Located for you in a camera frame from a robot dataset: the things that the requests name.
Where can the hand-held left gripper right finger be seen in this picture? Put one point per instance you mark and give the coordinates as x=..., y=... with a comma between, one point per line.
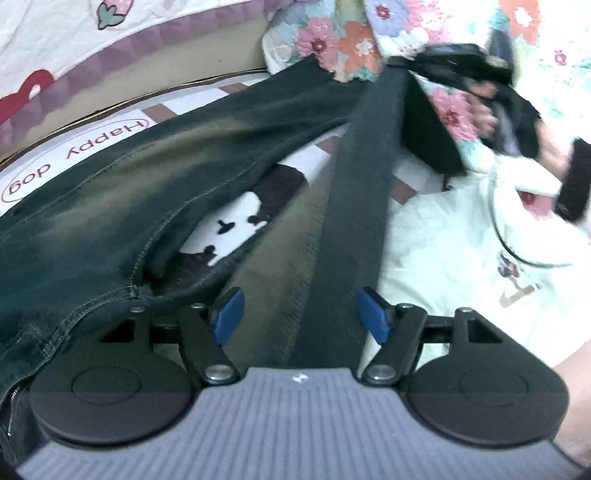
x=371, y=314

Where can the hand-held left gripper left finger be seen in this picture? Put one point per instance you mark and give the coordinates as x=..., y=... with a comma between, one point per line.
x=228, y=316

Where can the dark denim jeans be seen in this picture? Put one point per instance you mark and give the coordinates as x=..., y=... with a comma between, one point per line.
x=115, y=207

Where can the person's right forearm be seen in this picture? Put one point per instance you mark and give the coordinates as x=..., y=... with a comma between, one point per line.
x=577, y=180

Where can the person's right hand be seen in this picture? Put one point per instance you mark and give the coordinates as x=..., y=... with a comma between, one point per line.
x=484, y=121

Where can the pale green shirt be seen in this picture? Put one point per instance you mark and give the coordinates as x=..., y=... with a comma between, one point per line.
x=452, y=254

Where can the person's bare leg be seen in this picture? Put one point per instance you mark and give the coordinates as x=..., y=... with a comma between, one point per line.
x=577, y=392

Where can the beige mattress side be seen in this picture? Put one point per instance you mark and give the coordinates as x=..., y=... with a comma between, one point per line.
x=184, y=64

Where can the bear-print white quilt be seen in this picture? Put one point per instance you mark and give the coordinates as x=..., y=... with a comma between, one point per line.
x=46, y=37

